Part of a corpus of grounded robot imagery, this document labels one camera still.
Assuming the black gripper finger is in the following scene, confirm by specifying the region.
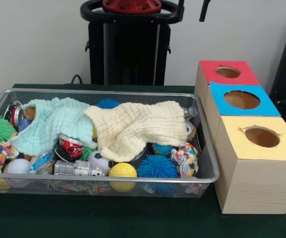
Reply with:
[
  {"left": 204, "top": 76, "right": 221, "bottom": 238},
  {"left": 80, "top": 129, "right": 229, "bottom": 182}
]
[
  {"left": 178, "top": 0, "right": 185, "bottom": 23},
  {"left": 200, "top": 0, "right": 211, "bottom": 22}
]

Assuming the cream yellow waffle cloth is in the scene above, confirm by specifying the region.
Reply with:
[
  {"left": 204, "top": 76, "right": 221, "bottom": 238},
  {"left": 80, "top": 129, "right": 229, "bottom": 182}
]
[{"left": 83, "top": 101, "right": 188, "bottom": 163}]

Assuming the mint green waffle cloth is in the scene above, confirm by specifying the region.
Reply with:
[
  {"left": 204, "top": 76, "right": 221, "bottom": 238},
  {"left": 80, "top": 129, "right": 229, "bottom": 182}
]
[{"left": 10, "top": 97, "right": 96, "bottom": 156}]

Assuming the clear mesh bin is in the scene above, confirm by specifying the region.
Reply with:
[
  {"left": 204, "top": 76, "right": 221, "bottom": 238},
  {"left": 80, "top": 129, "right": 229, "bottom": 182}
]
[{"left": 0, "top": 88, "right": 220, "bottom": 199}]

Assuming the wooden box with three holes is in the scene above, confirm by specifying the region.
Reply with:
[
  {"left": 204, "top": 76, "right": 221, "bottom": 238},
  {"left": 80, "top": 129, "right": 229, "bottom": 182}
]
[{"left": 194, "top": 60, "right": 286, "bottom": 215}]

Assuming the blue spiky rubber ball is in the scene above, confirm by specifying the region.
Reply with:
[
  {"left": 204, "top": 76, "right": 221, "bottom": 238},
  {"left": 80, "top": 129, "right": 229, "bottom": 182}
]
[{"left": 137, "top": 155, "right": 178, "bottom": 179}]

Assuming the yellow ball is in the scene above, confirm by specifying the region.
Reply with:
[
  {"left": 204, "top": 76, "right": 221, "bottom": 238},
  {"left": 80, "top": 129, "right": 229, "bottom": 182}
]
[{"left": 108, "top": 163, "right": 138, "bottom": 193}]

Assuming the small soccer ball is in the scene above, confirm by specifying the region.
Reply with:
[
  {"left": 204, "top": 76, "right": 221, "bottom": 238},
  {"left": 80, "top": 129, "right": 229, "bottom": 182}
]
[{"left": 87, "top": 150, "right": 113, "bottom": 175}]

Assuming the red crushed soda can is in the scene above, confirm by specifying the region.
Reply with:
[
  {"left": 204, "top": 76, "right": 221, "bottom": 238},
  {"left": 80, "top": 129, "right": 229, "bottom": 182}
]
[{"left": 58, "top": 134, "right": 85, "bottom": 160}]

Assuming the silver toy robot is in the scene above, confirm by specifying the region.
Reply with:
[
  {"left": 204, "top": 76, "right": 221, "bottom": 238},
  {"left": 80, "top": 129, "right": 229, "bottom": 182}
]
[{"left": 54, "top": 160, "right": 106, "bottom": 177}]

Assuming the white ball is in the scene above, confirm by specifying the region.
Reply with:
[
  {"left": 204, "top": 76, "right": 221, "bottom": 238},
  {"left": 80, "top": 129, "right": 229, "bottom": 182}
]
[{"left": 4, "top": 159, "right": 32, "bottom": 188}]

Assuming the dark green tablecloth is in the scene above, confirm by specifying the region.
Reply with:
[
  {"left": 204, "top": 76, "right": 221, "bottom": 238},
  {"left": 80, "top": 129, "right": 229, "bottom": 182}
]
[{"left": 0, "top": 83, "right": 286, "bottom": 238}]

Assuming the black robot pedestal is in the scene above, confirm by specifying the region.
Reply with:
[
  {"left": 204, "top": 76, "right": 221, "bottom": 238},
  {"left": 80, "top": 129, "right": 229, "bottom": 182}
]
[{"left": 81, "top": 0, "right": 183, "bottom": 86}]

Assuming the colourful rope knot toy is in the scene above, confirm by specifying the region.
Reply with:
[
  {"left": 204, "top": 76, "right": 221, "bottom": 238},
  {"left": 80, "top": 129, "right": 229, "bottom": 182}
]
[{"left": 171, "top": 143, "right": 199, "bottom": 179}]

